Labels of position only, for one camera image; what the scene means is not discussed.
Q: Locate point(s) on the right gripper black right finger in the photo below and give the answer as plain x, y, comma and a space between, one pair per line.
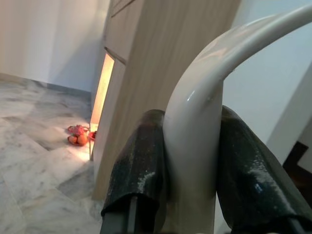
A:
248, 175

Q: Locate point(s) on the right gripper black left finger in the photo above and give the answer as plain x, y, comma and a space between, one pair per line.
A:
136, 165

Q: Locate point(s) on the light wooden cabinet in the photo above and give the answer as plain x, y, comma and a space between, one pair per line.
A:
146, 61

